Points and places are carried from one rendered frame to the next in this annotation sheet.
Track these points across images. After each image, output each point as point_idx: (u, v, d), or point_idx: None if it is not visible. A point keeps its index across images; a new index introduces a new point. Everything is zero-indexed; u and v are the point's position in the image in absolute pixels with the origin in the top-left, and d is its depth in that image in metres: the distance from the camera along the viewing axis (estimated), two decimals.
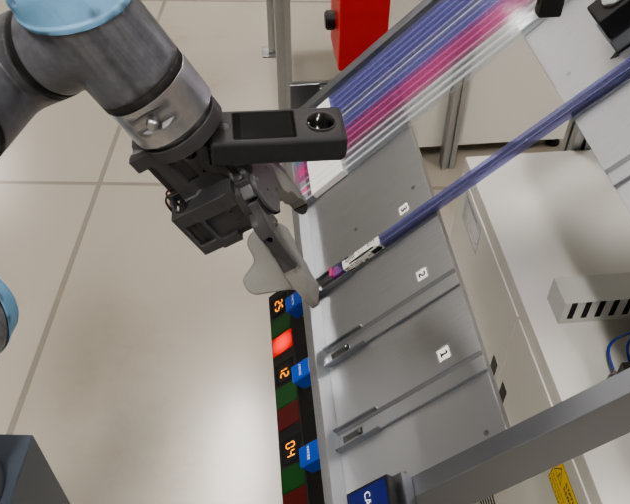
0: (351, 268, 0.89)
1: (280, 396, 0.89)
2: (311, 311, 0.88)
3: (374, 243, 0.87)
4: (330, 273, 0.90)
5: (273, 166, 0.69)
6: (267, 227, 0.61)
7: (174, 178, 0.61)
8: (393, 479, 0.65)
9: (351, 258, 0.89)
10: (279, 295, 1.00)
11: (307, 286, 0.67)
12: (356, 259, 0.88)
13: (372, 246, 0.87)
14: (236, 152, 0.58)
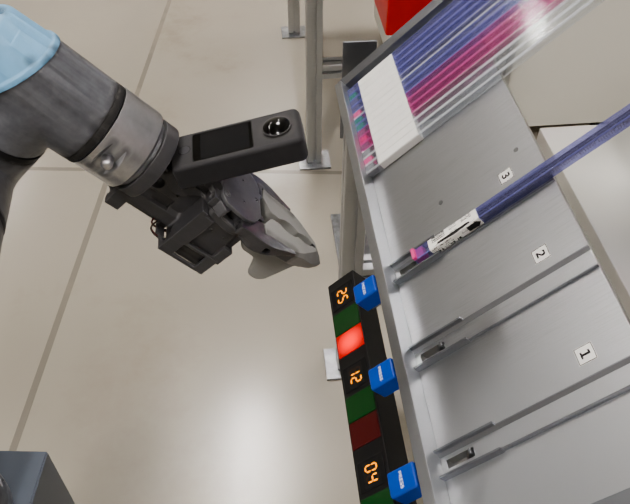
0: (439, 248, 0.72)
1: (352, 406, 0.73)
2: (391, 301, 0.71)
3: (471, 218, 0.70)
4: (413, 255, 0.73)
5: (265, 193, 0.69)
6: (260, 243, 0.63)
7: (151, 208, 0.63)
8: None
9: (440, 236, 0.72)
10: (341, 283, 0.83)
11: None
12: (447, 237, 0.71)
13: (468, 220, 0.70)
14: (198, 173, 0.60)
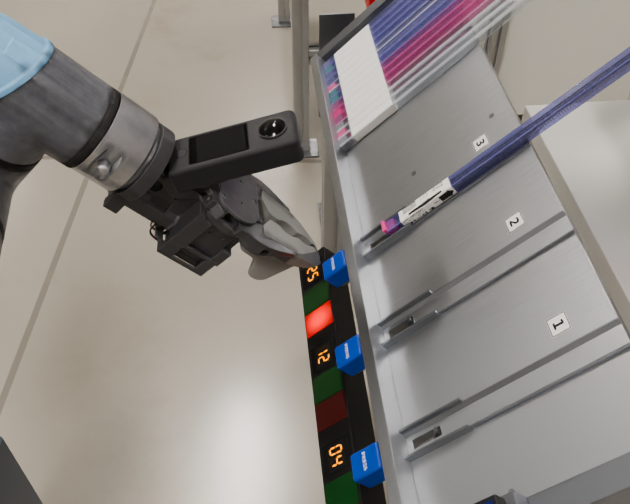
0: (411, 220, 0.68)
1: (319, 386, 0.69)
2: (360, 276, 0.68)
3: (443, 187, 0.67)
4: (383, 227, 0.69)
5: (264, 194, 0.69)
6: (259, 244, 0.63)
7: (149, 211, 0.63)
8: (504, 502, 0.45)
9: (411, 207, 0.68)
10: None
11: None
12: (419, 207, 0.68)
13: (440, 190, 0.67)
14: (195, 176, 0.60)
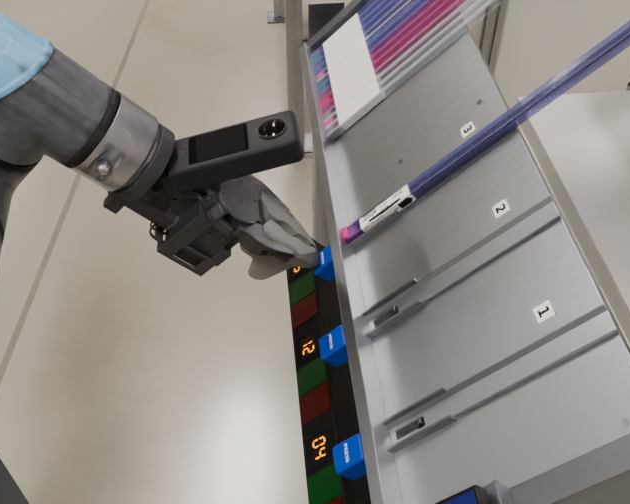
0: (371, 227, 0.69)
1: (303, 378, 0.67)
2: (345, 265, 0.66)
3: (402, 194, 0.67)
4: (344, 234, 0.69)
5: (264, 194, 0.69)
6: (259, 244, 0.63)
7: (149, 211, 0.63)
8: (485, 493, 0.43)
9: (371, 214, 0.68)
10: None
11: None
12: (378, 214, 0.68)
13: (400, 197, 0.67)
14: (195, 176, 0.60)
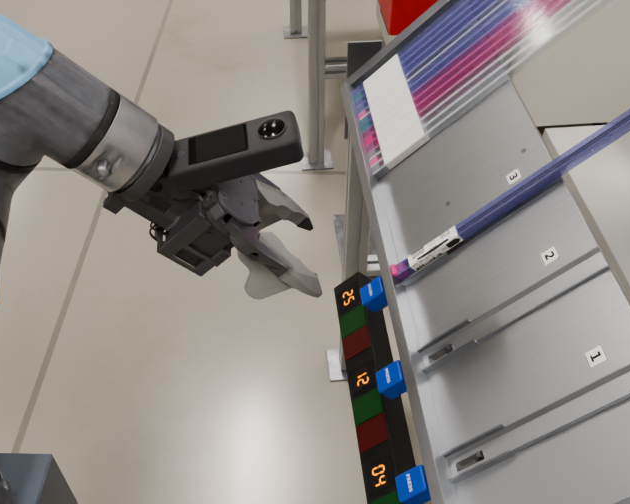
0: (419, 265, 0.73)
1: (359, 408, 0.72)
2: (399, 303, 0.71)
3: (450, 235, 0.71)
4: (393, 270, 0.74)
5: (258, 182, 0.69)
6: (248, 244, 0.62)
7: (149, 212, 0.63)
8: None
9: (420, 253, 0.73)
10: (347, 285, 0.83)
11: (307, 279, 0.68)
12: (427, 253, 0.72)
13: (448, 238, 0.71)
14: (194, 176, 0.60)
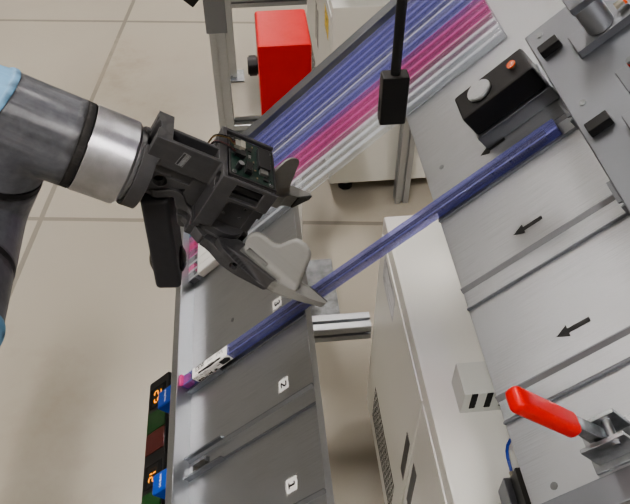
0: (200, 377, 0.83)
1: None
2: (177, 414, 0.81)
3: (222, 354, 0.81)
4: (180, 381, 0.84)
5: (236, 261, 0.65)
6: None
7: None
8: None
9: (200, 367, 0.83)
10: (159, 383, 0.93)
11: (297, 200, 0.74)
12: (205, 368, 0.82)
13: (220, 356, 0.81)
14: None
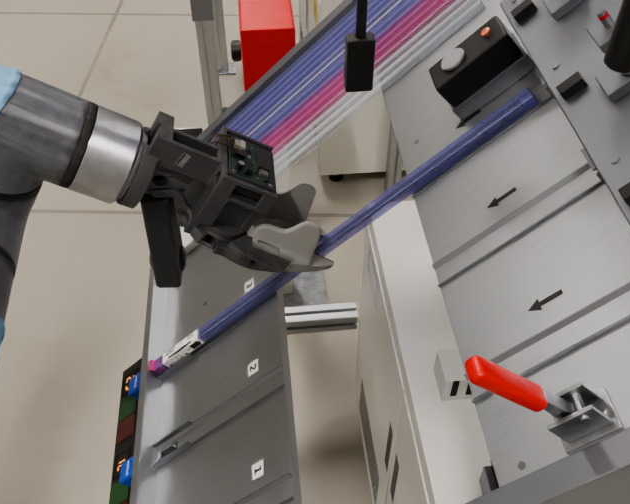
0: (171, 362, 0.81)
1: (113, 493, 0.80)
2: (146, 399, 0.79)
3: (192, 338, 0.79)
4: (150, 366, 0.82)
5: None
6: None
7: None
8: None
9: (171, 351, 0.80)
10: (132, 370, 0.90)
11: None
12: (175, 353, 0.80)
13: (190, 340, 0.79)
14: None
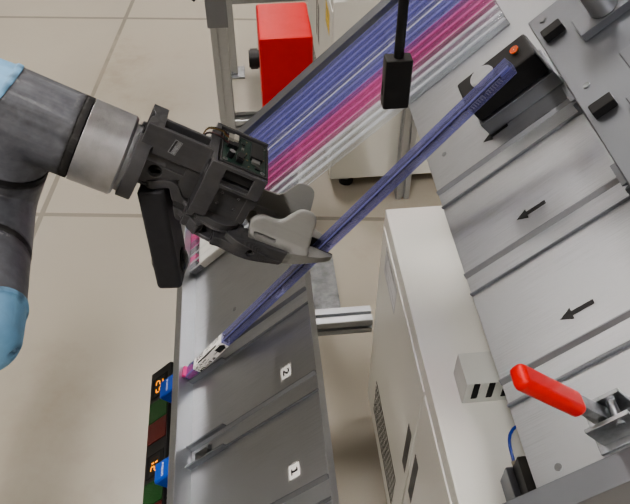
0: (201, 367, 0.83)
1: (147, 493, 0.82)
2: (179, 402, 0.81)
3: (217, 342, 0.80)
4: (183, 372, 0.84)
5: (244, 248, 0.67)
6: None
7: None
8: None
9: (200, 357, 0.83)
10: (161, 373, 0.93)
11: (311, 240, 0.71)
12: (203, 358, 0.82)
13: (215, 344, 0.80)
14: None
